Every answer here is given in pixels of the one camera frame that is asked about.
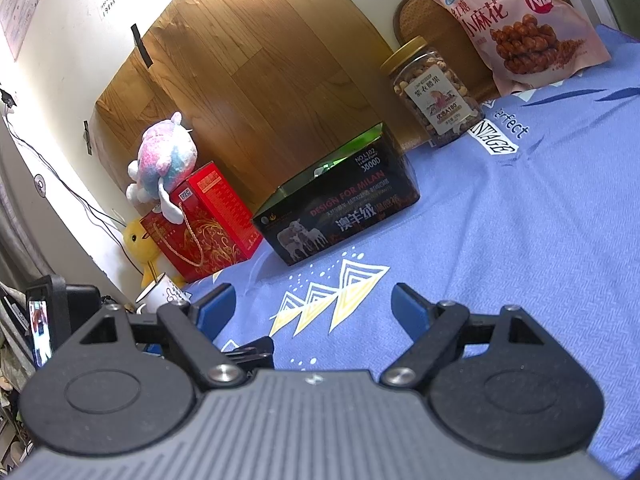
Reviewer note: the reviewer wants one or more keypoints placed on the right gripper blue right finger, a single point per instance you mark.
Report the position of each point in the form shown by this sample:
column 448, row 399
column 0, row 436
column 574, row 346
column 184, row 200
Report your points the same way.
column 435, row 331

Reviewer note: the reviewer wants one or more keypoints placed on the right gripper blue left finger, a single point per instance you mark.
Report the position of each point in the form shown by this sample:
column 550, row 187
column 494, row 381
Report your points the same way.
column 189, row 338

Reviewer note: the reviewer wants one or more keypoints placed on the white enamel mug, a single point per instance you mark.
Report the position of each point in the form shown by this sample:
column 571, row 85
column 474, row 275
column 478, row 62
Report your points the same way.
column 161, row 291

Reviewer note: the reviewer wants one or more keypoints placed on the yellow chick plush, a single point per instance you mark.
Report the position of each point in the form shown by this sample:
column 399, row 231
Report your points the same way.
column 142, row 248

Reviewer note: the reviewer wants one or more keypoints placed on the red gift bag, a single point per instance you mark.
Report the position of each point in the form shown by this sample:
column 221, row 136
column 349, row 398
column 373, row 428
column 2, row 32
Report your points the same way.
column 217, row 229

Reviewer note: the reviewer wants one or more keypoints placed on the black sheep print box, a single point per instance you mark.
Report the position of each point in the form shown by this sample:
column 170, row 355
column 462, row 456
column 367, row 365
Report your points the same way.
column 361, row 183

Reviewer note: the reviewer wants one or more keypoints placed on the blue printed tablecloth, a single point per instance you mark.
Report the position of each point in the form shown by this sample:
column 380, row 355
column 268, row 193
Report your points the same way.
column 544, row 215

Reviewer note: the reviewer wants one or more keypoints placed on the pastel plush toy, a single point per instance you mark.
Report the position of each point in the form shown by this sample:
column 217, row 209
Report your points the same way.
column 166, row 157

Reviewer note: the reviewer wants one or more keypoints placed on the peanut jar with gold lid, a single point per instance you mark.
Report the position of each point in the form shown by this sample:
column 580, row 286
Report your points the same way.
column 432, row 91

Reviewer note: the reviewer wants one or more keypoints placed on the wooden panel board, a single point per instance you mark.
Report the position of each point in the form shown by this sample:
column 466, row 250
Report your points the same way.
column 266, row 87

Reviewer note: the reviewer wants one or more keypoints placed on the round woven wooden board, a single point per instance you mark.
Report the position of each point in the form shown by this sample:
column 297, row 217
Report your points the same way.
column 427, row 19

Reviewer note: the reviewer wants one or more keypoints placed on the pink twisted snack bag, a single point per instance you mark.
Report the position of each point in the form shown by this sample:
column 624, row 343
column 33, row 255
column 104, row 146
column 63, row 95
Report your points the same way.
column 528, row 44

